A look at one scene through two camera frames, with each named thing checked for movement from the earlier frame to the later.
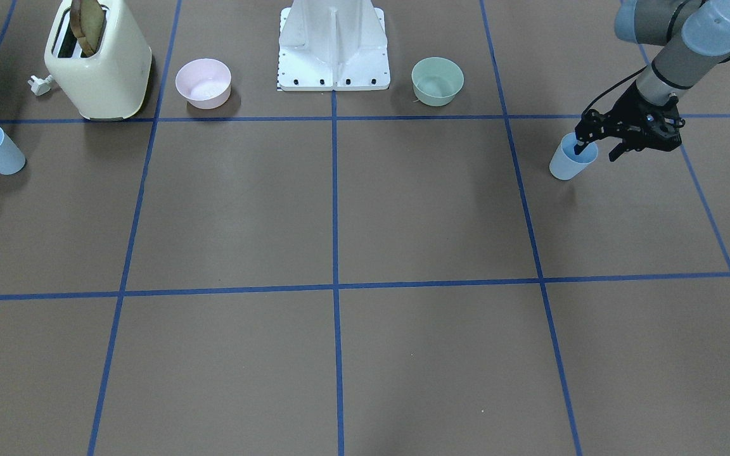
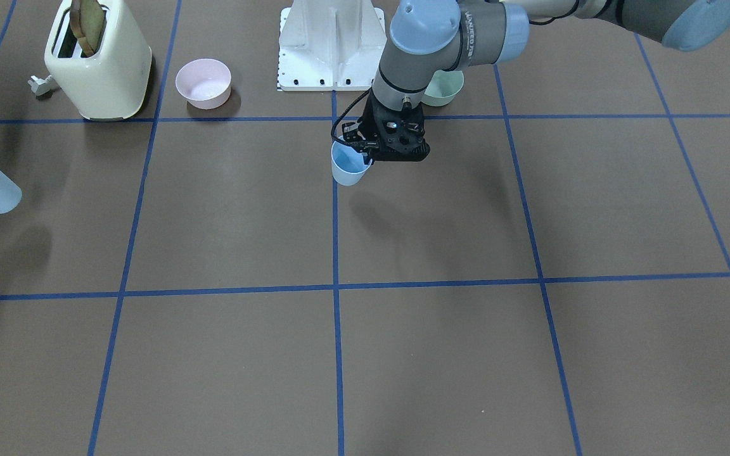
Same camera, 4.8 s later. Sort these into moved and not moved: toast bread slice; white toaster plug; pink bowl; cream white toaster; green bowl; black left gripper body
Moved: black left gripper body
Not moved: cream white toaster; white toaster plug; green bowl; toast bread slice; pink bowl
